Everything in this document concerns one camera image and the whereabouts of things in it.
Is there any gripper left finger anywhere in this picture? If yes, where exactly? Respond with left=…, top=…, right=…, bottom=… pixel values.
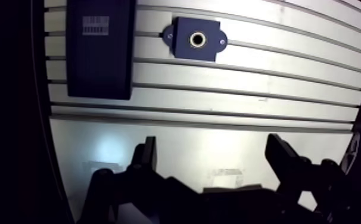
left=77, top=135, right=200, bottom=224

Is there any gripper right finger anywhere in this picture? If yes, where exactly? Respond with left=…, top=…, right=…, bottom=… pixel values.
left=264, top=133, right=361, bottom=224

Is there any dark blue-grey housing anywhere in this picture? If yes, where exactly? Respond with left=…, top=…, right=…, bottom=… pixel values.
left=161, top=16, right=228, bottom=63

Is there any steel bearing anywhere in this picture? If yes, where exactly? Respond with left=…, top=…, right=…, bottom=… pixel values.
left=189, top=31, right=207, bottom=49

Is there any dark blue-grey tray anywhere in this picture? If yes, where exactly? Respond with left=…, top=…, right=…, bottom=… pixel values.
left=66, top=0, right=137, bottom=101

